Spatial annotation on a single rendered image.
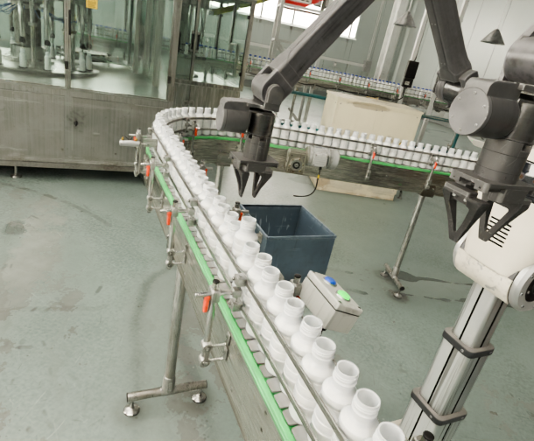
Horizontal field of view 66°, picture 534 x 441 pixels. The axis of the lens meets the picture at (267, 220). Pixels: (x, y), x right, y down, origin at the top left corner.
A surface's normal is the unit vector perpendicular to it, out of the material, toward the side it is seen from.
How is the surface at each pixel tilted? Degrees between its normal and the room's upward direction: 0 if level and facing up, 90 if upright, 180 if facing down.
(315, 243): 90
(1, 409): 0
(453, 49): 94
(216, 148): 90
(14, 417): 0
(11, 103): 90
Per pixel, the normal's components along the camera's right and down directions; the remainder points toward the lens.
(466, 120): -0.90, 0.00
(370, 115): 0.08, 0.41
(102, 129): 0.39, 0.44
